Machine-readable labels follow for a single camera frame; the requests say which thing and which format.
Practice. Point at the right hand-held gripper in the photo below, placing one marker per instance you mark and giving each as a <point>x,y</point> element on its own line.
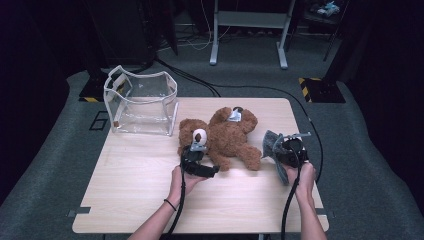
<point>291,153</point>

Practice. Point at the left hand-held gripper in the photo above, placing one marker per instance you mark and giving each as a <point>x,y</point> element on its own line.
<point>196,165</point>

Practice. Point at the brown teddy bear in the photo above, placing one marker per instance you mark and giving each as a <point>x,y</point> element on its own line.
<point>233,136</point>

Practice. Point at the person's left hand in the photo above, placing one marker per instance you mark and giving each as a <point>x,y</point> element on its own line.
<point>180,186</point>

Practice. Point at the person's right hand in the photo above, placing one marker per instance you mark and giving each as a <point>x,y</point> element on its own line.
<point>305,181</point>

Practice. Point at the black wristband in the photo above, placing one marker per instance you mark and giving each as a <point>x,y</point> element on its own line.
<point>170,204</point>

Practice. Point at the clear plastic bag white trim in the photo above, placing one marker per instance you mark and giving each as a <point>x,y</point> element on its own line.
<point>143,100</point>

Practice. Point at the light blue white object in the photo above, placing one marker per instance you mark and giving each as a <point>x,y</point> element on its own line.
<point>328,8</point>

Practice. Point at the dark cabinet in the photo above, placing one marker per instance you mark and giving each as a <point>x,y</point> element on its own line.
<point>123,33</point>

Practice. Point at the grey table bracket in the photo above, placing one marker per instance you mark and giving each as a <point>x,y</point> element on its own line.
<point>326,213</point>
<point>79,210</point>

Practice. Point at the black base plate striped edge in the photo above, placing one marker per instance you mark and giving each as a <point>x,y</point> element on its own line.
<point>91,91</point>
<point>325,91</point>

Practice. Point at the white desk frame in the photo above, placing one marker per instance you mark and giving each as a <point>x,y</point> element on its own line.
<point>250,19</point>

